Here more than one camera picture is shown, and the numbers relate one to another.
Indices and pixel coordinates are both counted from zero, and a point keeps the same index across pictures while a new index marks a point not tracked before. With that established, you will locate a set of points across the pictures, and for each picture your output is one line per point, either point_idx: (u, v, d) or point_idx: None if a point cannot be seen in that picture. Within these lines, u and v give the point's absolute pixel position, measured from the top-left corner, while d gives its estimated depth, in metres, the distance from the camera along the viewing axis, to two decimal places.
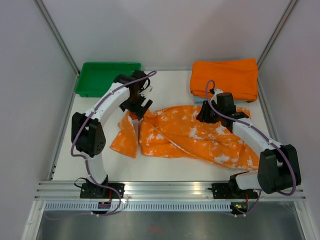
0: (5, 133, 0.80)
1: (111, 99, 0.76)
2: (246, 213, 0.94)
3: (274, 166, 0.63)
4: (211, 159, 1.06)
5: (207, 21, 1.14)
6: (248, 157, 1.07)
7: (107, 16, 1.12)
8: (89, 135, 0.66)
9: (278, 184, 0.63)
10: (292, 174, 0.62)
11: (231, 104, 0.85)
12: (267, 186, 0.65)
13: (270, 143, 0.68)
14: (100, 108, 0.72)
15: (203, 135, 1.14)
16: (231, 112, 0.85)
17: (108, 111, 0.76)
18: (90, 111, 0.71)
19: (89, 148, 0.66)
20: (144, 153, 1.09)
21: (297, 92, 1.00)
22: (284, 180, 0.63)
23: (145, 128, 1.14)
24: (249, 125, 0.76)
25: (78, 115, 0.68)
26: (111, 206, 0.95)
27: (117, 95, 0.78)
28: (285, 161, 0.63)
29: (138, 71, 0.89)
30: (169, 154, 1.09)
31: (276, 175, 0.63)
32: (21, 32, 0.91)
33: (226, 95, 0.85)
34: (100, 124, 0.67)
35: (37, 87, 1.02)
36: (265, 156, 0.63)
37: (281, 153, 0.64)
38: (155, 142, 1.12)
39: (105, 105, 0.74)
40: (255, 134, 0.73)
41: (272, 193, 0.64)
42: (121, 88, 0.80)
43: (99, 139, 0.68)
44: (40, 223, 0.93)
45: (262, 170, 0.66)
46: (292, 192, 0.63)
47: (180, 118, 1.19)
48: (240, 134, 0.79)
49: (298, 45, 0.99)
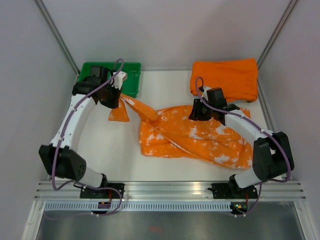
0: (5, 132, 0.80)
1: (75, 117, 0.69)
2: (246, 213, 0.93)
3: (268, 154, 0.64)
4: (211, 159, 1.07)
5: (207, 21, 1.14)
6: (248, 156, 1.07)
7: (106, 15, 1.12)
8: (65, 165, 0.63)
9: (273, 171, 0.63)
10: (286, 161, 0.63)
11: (221, 98, 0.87)
12: (263, 174, 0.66)
13: (262, 132, 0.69)
14: (67, 133, 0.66)
15: (203, 135, 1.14)
16: (223, 105, 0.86)
17: (77, 131, 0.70)
18: (57, 139, 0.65)
19: (71, 176, 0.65)
20: (144, 153, 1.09)
21: (297, 91, 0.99)
22: (279, 166, 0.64)
23: (145, 128, 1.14)
24: (240, 116, 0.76)
25: (45, 148, 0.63)
26: (111, 206, 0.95)
27: (81, 110, 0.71)
28: (278, 147, 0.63)
29: (98, 69, 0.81)
30: (169, 154, 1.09)
31: (271, 162, 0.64)
32: (21, 31, 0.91)
33: (216, 90, 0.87)
34: (72, 151, 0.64)
35: (37, 86, 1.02)
36: (259, 145, 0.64)
37: (273, 140, 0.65)
38: (155, 142, 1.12)
39: (72, 126, 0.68)
40: (247, 124, 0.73)
41: (267, 180, 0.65)
42: (85, 100, 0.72)
43: (78, 164, 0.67)
44: (40, 223, 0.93)
45: (257, 158, 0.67)
46: (288, 177, 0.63)
47: (180, 118, 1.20)
48: (234, 126, 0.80)
49: (298, 44, 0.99)
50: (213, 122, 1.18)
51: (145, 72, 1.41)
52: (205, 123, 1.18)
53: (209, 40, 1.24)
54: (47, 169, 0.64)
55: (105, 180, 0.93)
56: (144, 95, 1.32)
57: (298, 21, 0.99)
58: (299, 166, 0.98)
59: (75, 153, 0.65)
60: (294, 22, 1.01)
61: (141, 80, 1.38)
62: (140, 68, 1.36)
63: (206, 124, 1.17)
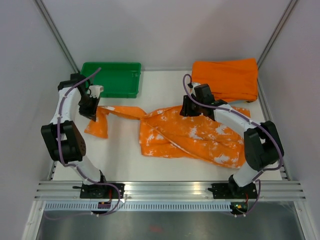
0: (5, 132, 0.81)
1: (69, 100, 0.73)
2: (246, 213, 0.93)
3: (259, 143, 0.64)
4: (211, 159, 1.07)
5: (207, 21, 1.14)
6: None
7: (106, 15, 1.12)
8: (68, 138, 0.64)
9: (265, 159, 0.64)
10: (277, 147, 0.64)
11: (209, 94, 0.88)
12: (255, 163, 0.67)
13: (250, 123, 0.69)
14: (64, 112, 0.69)
15: (203, 135, 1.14)
16: (211, 102, 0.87)
17: (72, 112, 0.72)
18: (56, 118, 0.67)
19: (76, 151, 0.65)
20: (144, 153, 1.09)
21: (297, 91, 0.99)
22: (269, 154, 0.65)
23: (145, 129, 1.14)
24: (229, 109, 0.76)
25: (47, 127, 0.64)
26: (111, 206, 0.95)
27: (71, 96, 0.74)
28: (268, 135, 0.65)
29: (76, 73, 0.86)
30: (169, 154, 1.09)
31: (262, 151, 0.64)
32: (21, 32, 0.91)
33: (204, 87, 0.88)
34: (73, 123, 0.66)
35: (37, 86, 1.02)
36: (249, 135, 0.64)
37: (262, 129, 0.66)
38: (155, 142, 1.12)
39: (67, 106, 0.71)
40: (236, 116, 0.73)
41: (261, 169, 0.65)
42: (73, 89, 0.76)
43: (80, 139, 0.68)
44: (40, 223, 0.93)
45: (248, 149, 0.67)
46: (280, 163, 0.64)
47: (180, 118, 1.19)
48: (224, 120, 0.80)
49: (298, 44, 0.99)
50: (213, 122, 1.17)
51: (145, 72, 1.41)
52: (205, 123, 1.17)
53: (209, 40, 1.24)
54: (51, 150, 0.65)
55: (103, 177, 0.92)
56: (143, 95, 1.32)
57: (297, 21, 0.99)
58: (299, 166, 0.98)
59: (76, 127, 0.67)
60: (294, 22, 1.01)
61: (141, 80, 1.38)
62: (140, 68, 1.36)
63: (206, 124, 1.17)
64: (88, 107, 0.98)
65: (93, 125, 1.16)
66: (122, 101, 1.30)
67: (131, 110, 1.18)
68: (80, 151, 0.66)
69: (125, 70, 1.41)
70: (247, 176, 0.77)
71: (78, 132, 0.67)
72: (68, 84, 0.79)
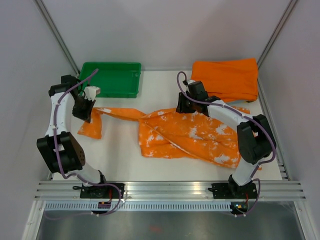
0: (5, 132, 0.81)
1: (62, 108, 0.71)
2: (246, 213, 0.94)
3: (252, 136, 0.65)
4: (211, 159, 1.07)
5: (207, 21, 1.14)
6: None
7: (107, 15, 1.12)
8: (66, 150, 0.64)
9: (258, 151, 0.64)
10: (269, 139, 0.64)
11: (202, 91, 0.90)
12: (249, 156, 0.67)
13: (243, 117, 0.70)
14: (59, 122, 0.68)
15: (203, 135, 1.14)
16: (205, 98, 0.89)
17: (68, 120, 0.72)
18: (52, 130, 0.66)
19: (75, 162, 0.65)
20: (144, 154, 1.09)
21: (297, 91, 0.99)
22: (262, 146, 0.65)
23: (144, 130, 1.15)
24: (222, 105, 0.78)
25: (43, 140, 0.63)
26: (111, 206, 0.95)
27: (64, 103, 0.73)
28: (260, 128, 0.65)
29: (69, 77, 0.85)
30: (169, 155, 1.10)
31: (255, 143, 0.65)
32: (21, 32, 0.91)
33: (197, 84, 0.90)
34: (71, 134, 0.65)
35: (37, 86, 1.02)
36: (242, 129, 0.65)
37: (255, 122, 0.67)
38: (155, 143, 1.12)
39: (61, 115, 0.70)
40: (229, 111, 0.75)
41: (254, 162, 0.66)
42: (66, 95, 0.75)
43: (79, 149, 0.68)
44: (40, 223, 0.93)
45: (242, 142, 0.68)
46: (273, 156, 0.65)
47: (180, 118, 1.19)
48: (217, 116, 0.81)
49: (298, 44, 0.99)
50: (213, 122, 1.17)
51: (145, 72, 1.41)
52: (205, 123, 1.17)
53: (209, 40, 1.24)
54: (50, 163, 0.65)
55: (103, 177, 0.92)
56: (143, 95, 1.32)
57: (298, 21, 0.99)
58: (299, 166, 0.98)
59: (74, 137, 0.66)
60: (294, 22, 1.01)
61: (141, 80, 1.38)
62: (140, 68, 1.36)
63: (206, 124, 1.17)
64: (81, 110, 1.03)
65: (87, 127, 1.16)
66: (122, 101, 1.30)
67: (127, 113, 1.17)
68: (79, 161, 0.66)
69: (126, 70, 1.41)
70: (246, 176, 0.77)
71: (76, 142, 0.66)
72: (60, 89, 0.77)
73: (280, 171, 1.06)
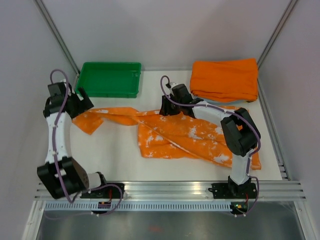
0: (5, 132, 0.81)
1: (60, 130, 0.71)
2: (246, 213, 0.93)
3: (236, 129, 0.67)
4: (211, 159, 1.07)
5: (207, 21, 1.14)
6: None
7: (106, 15, 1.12)
8: (70, 175, 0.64)
9: (244, 143, 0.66)
10: (254, 130, 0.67)
11: (187, 94, 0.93)
12: (236, 148, 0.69)
13: (225, 112, 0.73)
14: (59, 146, 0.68)
15: (203, 135, 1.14)
16: (189, 101, 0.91)
17: (67, 141, 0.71)
18: (52, 155, 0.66)
19: (79, 185, 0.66)
20: (144, 154, 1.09)
21: (298, 91, 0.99)
22: (248, 138, 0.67)
23: (143, 130, 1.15)
24: (205, 105, 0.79)
25: (45, 168, 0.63)
26: (111, 206, 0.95)
27: (61, 125, 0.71)
28: (244, 121, 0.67)
29: (55, 87, 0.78)
30: (169, 155, 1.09)
31: (240, 136, 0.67)
32: (21, 32, 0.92)
33: (181, 87, 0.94)
34: (72, 158, 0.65)
35: (37, 86, 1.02)
36: (226, 123, 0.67)
37: (237, 116, 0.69)
38: (154, 144, 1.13)
39: (60, 138, 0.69)
40: (212, 110, 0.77)
41: (242, 153, 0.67)
42: (61, 116, 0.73)
43: (81, 171, 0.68)
44: (40, 223, 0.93)
45: (228, 136, 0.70)
46: (259, 145, 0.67)
47: (179, 119, 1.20)
48: (203, 116, 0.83)
49: (298, 44, 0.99)
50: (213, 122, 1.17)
51: (145, 72, 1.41)
52: (204, 123, 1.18)
53: (209, 40, 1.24)
54: (53, 190, 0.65)
55: (103, 178, 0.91)
56: (143, 95, 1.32)
57: (298, 20, 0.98)
58: (299, 166, 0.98)
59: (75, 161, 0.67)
60: (294, 22, 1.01)
61: (140, 80, 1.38)
62: (140, 68, 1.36)
63: (206, 124, 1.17)
64: None
65: (80, 118, 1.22)
66: (122, 101, 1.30)
67: (123, 110, 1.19)
68: (83, 184, 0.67)
69: (126, 70, 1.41)
70: (242, 172, 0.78)
71: (77, 164, 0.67)
72: (53, 109, 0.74)
73: (280, 171, 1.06)
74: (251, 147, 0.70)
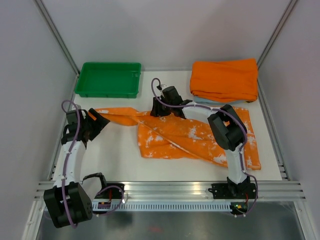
0: (5, 132, 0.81)
1: (73, 156, 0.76)
2: (246, 213, 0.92)
3: (222, 125, 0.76)
4: (210, 159, 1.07)
5: (207, 21, 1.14)
6: (248, 157, 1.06)
7: (106, 15, 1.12)
8: (73, 202, 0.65)
9: (232, 137, 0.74)
10: (240, 125, 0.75)
11: (176, 96, 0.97)
12: (224, 142, 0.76)
13: (212, 110, 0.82)
14: (68, 172, 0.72)
15: (203, 135, 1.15)
16: (180, 102, 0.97)
17: (77, 166, 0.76)
18: (60, 180, 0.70)
19: (82, 214, 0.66)
20: (144, 154, 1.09)
21: (297, 91, 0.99)
22: (235, 133, 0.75)
23: (143, 130, 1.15)
24: (193, 105, 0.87)
25: (51, 192, 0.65)
26: (111, 206, 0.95)
27: (75, 152, 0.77)
28: (230, 116, 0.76)
29: (72, 117, 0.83)
30: (169, 155, 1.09)
31: (227, 131, 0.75)
32: (21, 32, 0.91)
33: (171, 89, 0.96)
34: (79, 185, 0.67)
35: (37, 86, 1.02)
36: (213, 120, 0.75)
37: (223, 112, 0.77)
38: (154, 144, 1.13)
39: (71, 164, 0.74)
40: (199, 109, 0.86)
41: (231, 146, 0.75)
42: (75, 143, 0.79)
43: (86, 201, 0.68)
44: (40, 223, 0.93)
45: (216, 132, 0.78)
46: (245, 137, 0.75)
47: (180, 119, 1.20)
48: (192, 116, 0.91)
49: (298, 44, 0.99)
50: None
51: (145, 72, 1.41)
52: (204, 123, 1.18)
53: (208, 40, 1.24)
54: (56, 215, 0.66)
55: (103, 178, 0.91)
56: (143, 95, 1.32)
57: (298, 21, 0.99)
58: (298, 167, 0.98)
59: (81, 187, 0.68)
60: (294, 23, 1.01)
61: (140, 81, 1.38)
62: (140, 68, 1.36)
63: (206, 124, 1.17)
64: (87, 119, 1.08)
65: None
66: (122, 101, 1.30)
67: (124, 111, 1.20)
68: (86, 215, 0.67)
69: (126, 70, 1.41)
70: (237, 170, 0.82)
71: (83, 192, 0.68)
72: (70, 138, 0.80)
73: (280, 171, 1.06)
74: (239, 141, 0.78)
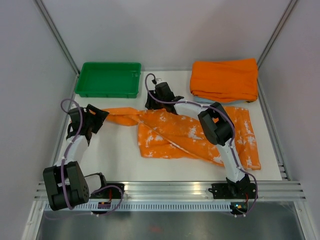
0: (5, 132, 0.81)
1: (76, 143, 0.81)
2: (246, 213, 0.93)
3: (211, 121, 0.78)
4: (210, 159, 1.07)
5: (207, 21, 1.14)
6: (248, 156, 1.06)
7: (106, 15, 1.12)
8: (71, 179, 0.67)
9: (220, 133, 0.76)
10: (228, 121, 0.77)
11: (169, 92, 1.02)
12: (213, 138, 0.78)
13: (202, 106, 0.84)
14: (69, 154, 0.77)
15: (203, 135, 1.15)
16: (171, 99, 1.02)
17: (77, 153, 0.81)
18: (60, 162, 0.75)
19: (78, 195, 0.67)
20: (144, 154, 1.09)
21: (297, 91, 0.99)
22: (224, 129, 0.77)
23: (143, 130, 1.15)
24: (185, 102, 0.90)
25: (50, 170, 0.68)
26: (111, 206, 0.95)
27: (78, 141, 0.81)
28: (220, 113, 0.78)
29: (75, 115, 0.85)
30: (168, 155, 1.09)
31: (216, 127, 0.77)
32: (20, 31, 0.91)
33: (163, 85, 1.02)
34: (77, 164, 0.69)
35: (36, 86, 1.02)
36: (203, 117, 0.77)
37: (213, 109, 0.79)
38: (154, 143, 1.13)
39: (73, 149, 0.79)
40: (190, 105, 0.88)
41: (219, 142, 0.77)
42: (77, 138, 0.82)
43: (83, 183, 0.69)
44: (40, 223, 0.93)
45: (205, 129, 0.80)
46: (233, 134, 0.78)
47: (179, 119, 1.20)
48: (183, 112, 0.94)
49: (298, 44, 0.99)
50: None
51: (145, 72, 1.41)
52: None
53: (208, 40, 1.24)
54: (52, 195, 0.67)
55: (103, 179, 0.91)
56: (143, 95, 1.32)
57: (298, 21, 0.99)
58: (299, 166, 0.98)
59: (80, 168, 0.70)
60: (294, 23, 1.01)
61: (140, 81, 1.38)
62: (140, 68, 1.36)
63: None
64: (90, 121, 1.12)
65: None
66: (122, 101, 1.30)
67: (125, 110, 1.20)
68: (82, 196, 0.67)
69: (126, 70, 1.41)
70: (232, 167, 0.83)
71: (81, 172, 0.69)
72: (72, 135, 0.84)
73: (280, 171, 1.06)
74: (229, 137, 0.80)
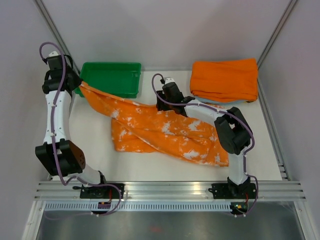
0: (5, 132, 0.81)
1: (59, 109, 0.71)
2: (246, 213, 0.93)
3: (229, 128, 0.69)
4: (180, 155, 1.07)
5: (207, 21, 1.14)
6: (216, 153, 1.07)
7: (106, 15, 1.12)
8: (65, 154, 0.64)
9: (238, 141, 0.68)
10: (246, 128, 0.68)
11: (177, 92, 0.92)
12: (230, 146, 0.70)
13: (218, 111, 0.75)
14: (57, 127, 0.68)
15: (175, 131, 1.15)
16: (181, 99, 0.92)
17: (66, 125, 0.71)
18: (50, 136, 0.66)
19: (75, 166, 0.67)
20: (117, 148, 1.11)
21: (297, 91, 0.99)
22: (242, 136, 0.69)
23: (117, 125, 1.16)
24: (197, 104, 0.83)
25: (41, 148, 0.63)
26: (111, 206, 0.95)
27: (60, 104, 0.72)
28: (237, 120, 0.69)
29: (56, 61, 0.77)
30: (140, 149, 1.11)
31: (234, 135, 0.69)
32: (21, 32, 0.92)
33: (171, 85, 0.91)
34: (70, 141, 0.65)
35: (36, 86, 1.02)
36: (219, 123, 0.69)
37: (230, 115, 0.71)
38: (127, 138, 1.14)
39: (58, 117, 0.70)
40: (203, 108, 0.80)
41: (237, 151, 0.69)
42: (60, 94, 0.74)
43: (79, 153, 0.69)
44: (40, 223, 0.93)
45: (222, 136, 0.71)
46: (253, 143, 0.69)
47: (155, 113, 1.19)
48: (194, 114, 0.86)
49: (297, 44, 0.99)
50: (187, 119, 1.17)
51: (145, 73, 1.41)
52: (179, 119, 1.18)
53: (208, 40, 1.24)
54: (50, 169, 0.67)
55: (103, 177, 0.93)
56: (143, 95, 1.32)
57: (297, 20, 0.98)
58: (299, 167, 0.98)
59: (73, 144, 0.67)
60: (294, 23, 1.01)
61: (140, 81, 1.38)
62: (140, 68, 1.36)
63: (180, 120, 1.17)
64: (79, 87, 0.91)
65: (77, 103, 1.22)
66: None
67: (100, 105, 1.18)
68: (79, 166, 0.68)
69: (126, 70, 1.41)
70: (239, 172, 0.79)
71: (75, 146, 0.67)
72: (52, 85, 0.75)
73: (280, 171, 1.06)
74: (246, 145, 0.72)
